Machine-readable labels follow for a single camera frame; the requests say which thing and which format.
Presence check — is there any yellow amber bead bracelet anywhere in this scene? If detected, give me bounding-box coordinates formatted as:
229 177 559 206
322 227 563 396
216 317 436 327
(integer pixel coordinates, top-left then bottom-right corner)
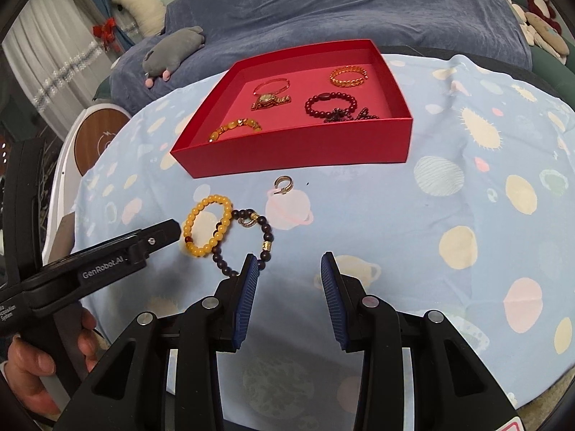
180 194 234 259

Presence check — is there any dark brown bead bracelet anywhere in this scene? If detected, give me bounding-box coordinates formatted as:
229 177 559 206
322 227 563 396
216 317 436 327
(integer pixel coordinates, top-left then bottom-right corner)
211 207 274 278

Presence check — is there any orange amber chip bracelet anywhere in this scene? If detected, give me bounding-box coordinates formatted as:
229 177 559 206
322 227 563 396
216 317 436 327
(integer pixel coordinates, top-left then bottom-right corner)
207 117 263 144

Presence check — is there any gold watch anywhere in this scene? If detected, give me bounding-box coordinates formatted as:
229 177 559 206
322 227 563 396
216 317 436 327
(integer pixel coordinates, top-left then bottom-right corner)
250 93 291 111

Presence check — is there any rose gold thin bangle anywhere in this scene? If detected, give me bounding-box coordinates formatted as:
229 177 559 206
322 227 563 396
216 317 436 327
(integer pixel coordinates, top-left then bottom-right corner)
252 77 290 96

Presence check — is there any dark red bead bracelet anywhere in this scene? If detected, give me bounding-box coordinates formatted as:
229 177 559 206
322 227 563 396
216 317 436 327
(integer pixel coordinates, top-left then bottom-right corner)
304 91 360 121

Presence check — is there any gold chain bangle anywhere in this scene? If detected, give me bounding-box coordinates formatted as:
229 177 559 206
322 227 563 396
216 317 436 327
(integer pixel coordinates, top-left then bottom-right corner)
330 65 368 89

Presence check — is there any dark garnet bead strand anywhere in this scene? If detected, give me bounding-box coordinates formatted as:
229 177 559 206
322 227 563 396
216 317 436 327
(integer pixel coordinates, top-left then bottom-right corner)
323 107 378 122

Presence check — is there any red jewelry tray box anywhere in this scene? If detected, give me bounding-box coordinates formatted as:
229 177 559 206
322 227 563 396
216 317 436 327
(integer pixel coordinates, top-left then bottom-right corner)
171 39 413 178

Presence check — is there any person's left hand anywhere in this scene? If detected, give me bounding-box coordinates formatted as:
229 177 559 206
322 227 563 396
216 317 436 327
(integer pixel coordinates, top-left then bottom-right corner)
4 309 100 416

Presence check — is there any white round wooden-top device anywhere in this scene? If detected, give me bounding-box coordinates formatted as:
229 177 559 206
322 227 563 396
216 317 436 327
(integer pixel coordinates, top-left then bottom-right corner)
42 103 130 263

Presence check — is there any light blue patterned cloth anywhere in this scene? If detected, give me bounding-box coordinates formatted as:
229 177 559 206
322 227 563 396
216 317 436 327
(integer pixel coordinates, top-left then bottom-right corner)
75 56 574 430

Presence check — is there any white sheer curtain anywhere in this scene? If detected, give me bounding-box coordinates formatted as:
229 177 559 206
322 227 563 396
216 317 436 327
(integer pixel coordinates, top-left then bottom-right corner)
2 0 112 139

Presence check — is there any gold hoop earring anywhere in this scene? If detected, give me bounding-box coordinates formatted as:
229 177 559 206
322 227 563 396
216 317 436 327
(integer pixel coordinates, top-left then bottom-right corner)
274 175 293 196

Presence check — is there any grey plush toy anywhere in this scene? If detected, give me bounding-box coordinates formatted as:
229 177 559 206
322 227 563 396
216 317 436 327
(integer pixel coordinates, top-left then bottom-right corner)
142 26 206 89

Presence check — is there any red bow curtain tie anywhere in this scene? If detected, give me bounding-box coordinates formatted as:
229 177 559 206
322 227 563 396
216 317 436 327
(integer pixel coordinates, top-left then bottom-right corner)
92 18 120 52

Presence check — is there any white alpaca plush toy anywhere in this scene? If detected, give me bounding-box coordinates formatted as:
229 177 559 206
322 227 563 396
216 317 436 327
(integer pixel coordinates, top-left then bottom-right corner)
110 0 167 38

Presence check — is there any blue grey bed blanket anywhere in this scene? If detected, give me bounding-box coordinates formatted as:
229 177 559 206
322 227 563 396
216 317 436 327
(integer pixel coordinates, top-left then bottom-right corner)
109 0 532 114

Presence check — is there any green sofa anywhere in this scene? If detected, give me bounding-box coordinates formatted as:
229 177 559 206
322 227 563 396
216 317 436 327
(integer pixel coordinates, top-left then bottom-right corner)
506 0 574 107

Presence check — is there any beige cookie plush cushion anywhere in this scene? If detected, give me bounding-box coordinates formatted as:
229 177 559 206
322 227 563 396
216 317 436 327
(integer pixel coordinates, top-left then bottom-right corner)
521 12 570 60

